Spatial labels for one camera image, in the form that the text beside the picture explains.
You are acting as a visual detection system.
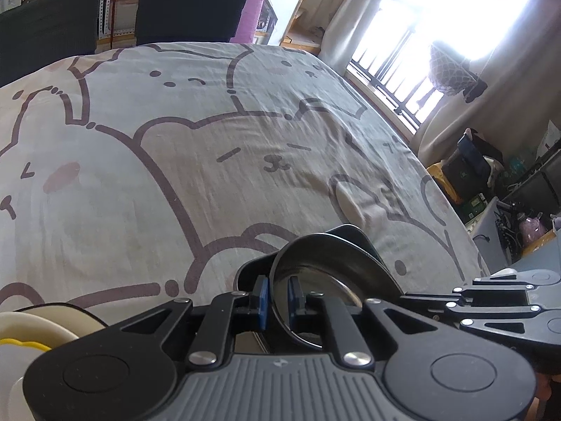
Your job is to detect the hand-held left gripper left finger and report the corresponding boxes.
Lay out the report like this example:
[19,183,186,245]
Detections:
[109,274,270,370]

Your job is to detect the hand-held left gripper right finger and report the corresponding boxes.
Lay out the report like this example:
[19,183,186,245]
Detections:
[287,276,444,369]

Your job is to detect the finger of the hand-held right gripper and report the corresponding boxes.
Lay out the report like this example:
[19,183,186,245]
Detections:
[400,294,561,348]
[453,276,534,302]

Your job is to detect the round stainless steel bowl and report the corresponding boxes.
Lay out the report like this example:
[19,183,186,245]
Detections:
[269,233,403,352]

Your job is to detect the rectangular stainless steel tray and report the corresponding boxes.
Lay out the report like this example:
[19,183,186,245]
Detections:
[234,223,393,354]

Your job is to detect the cream ceramic bowl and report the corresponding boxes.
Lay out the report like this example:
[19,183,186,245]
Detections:
[0,302,109,352]

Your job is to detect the pink object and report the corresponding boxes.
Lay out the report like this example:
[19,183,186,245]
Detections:
[519,212,549,243]

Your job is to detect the grey desk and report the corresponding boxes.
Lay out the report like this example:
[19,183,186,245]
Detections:
[471,196,561,282]

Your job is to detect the dark bag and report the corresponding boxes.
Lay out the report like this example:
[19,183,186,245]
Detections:
[440,129,506,205]

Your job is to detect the cartoon-print tablecloth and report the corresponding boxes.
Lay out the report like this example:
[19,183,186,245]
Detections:
[0,41,492,316]

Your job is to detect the beige curtain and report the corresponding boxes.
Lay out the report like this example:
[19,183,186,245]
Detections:
[409,8,561,168]
[317,0,396,72]

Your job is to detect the hanging patterned net bag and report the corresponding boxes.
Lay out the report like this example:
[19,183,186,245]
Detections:
[427,43,488,102]

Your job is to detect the black balcony railing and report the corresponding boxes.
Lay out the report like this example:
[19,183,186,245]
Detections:
[348,25,440,129]

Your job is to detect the wooden staircase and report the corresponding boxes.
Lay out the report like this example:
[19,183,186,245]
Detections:
[279,25,326,54]

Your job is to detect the purple panel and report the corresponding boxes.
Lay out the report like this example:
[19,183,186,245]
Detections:
[234,0,268,45]

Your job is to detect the dark fabric chair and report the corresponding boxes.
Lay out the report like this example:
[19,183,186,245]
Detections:
[134,0,252,47]
[0,0,102,87]

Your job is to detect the white perforated rack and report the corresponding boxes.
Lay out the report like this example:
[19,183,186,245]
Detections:
[98,0,142,41]

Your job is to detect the red stick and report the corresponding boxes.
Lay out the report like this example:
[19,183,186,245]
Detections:
[109,0,122,50]

